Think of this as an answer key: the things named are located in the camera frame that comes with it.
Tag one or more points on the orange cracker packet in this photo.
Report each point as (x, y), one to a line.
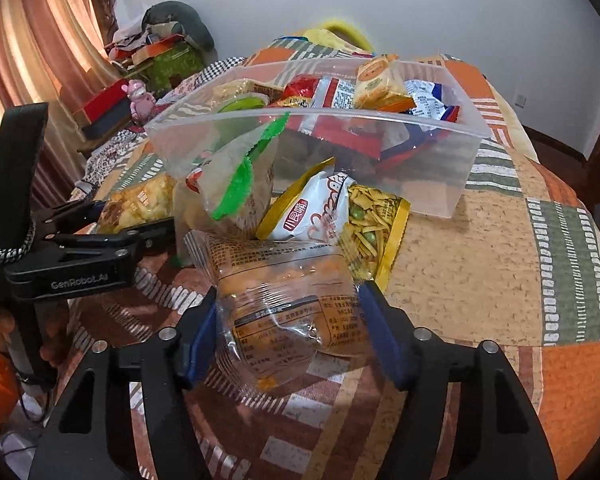
(380, 80)

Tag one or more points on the pink toy figure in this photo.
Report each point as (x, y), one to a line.
(139, 100)

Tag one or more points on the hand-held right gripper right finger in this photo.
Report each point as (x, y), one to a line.
(382, 332)

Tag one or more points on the yellow pea stick packet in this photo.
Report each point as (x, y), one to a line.
(375, 230)

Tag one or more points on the green cardboard box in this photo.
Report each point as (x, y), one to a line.
(172, 67)

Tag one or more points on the clear packet of orange snacks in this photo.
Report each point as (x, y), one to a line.
(280, 310)

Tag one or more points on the pink striped curtain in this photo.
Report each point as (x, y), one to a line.
(40, 60)

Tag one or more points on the person's left hand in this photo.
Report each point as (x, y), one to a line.
(56, 340)

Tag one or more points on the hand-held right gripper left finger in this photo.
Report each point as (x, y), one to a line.
(204, 345)

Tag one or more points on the dark blue box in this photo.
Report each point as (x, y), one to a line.
(105, 122)

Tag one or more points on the red and blue packet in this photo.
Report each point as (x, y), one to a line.
(430, 105)

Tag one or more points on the white and yellow snack packet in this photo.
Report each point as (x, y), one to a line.
(305, 210)

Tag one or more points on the green jelly cup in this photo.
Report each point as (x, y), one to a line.
(242, 104)

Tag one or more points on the white wall socket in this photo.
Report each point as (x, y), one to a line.
(520, 100)

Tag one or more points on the red snack packet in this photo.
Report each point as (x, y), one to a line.
(300, 89)

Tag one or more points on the checkered printed quilt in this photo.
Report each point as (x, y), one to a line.
(130, 160)

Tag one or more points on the clear plastic container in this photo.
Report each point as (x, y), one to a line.
(430, 170)

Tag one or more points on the grey curved pillow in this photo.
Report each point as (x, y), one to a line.
(190, 22)

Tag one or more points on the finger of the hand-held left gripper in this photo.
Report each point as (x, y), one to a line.
(77, 211)
(130, 241)

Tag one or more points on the red packet with white label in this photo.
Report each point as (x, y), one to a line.
(337, 92)

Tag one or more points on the yellow cushion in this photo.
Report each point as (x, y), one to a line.
(337, 32)

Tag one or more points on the clear bag with green zip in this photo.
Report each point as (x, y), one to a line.
(230, 185)

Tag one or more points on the orange box lid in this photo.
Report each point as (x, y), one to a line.
(155, 47)

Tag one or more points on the pale yellow snack packet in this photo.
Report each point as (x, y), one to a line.
(232, 90)

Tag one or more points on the clear puffed snack bag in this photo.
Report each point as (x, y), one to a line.
(135, 205)

